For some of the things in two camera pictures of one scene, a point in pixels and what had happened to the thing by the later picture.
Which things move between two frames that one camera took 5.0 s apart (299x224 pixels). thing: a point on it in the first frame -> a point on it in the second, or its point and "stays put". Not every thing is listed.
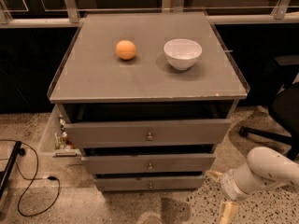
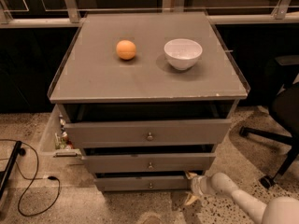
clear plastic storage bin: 55,143 stays put
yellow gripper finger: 216,175 -> 190,175
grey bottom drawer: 145,184 stays put
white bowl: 182,53 stays put
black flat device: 4,176 stays put
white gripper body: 228,185 -> 197,185
